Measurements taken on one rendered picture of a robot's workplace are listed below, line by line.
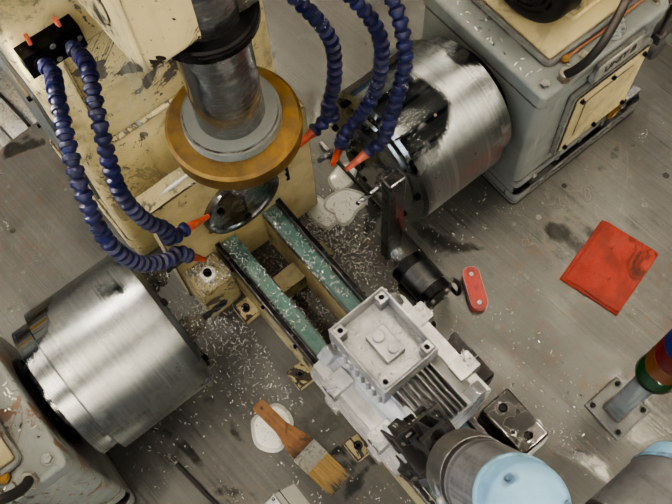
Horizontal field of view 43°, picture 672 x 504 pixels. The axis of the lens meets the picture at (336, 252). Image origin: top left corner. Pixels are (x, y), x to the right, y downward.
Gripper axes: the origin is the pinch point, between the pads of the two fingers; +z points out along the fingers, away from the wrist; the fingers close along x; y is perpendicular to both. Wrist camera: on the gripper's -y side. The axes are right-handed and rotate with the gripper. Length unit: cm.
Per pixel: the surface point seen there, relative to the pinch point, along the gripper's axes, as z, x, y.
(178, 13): -25, -2, 60
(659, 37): 17, -80, 20
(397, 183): -0.6, -19.3, 29.7
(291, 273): 41.3, -7.3, 21.3
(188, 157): 0.4, 1.7, 48.5
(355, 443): 27.0, 3.0, -6.0
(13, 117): 126, 14, 83
